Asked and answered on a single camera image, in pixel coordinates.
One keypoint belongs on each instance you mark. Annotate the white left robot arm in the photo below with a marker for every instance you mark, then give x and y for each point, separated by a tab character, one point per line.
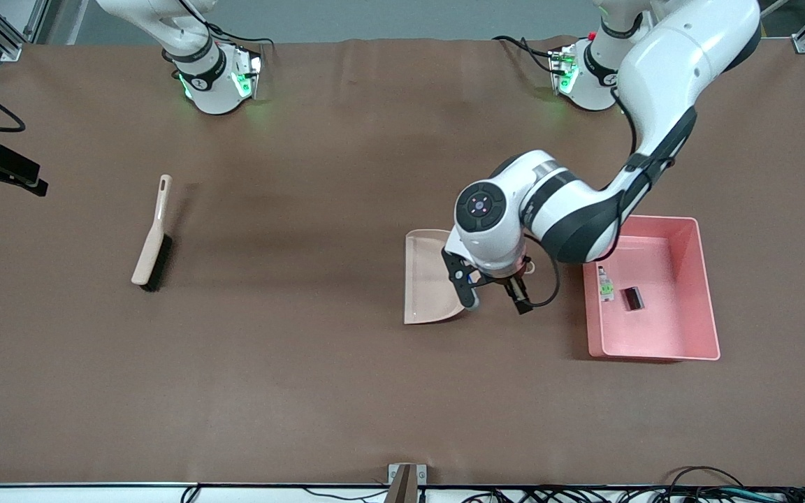
682	56

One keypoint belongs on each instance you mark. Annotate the metal table edge bracket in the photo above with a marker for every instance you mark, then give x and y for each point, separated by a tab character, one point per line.
402	482

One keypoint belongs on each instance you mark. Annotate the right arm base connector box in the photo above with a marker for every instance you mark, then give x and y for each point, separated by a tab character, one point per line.
249	70

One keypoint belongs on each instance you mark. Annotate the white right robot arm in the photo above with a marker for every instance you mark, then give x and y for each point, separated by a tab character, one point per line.
214	91

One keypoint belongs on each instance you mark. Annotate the beige brush with black bristles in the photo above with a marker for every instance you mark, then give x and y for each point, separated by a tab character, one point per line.
147	262

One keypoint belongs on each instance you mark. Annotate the brown table mat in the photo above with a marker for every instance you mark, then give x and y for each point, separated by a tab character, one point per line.
305	391

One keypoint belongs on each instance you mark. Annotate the pink plastic bin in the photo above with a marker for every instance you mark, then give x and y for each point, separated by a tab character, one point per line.
668	328

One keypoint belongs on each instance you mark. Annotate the black electronic component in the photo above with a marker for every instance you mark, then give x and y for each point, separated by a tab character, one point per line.
632	299

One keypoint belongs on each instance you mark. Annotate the beige plastic dustpan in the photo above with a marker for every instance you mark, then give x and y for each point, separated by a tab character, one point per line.
423	279

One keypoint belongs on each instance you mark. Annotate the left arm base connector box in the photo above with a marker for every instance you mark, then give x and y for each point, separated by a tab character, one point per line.
563	70

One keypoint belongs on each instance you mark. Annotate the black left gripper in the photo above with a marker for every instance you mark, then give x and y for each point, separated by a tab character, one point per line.
512	286

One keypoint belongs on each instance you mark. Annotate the white green electronic component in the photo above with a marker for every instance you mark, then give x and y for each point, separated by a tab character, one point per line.
606	285

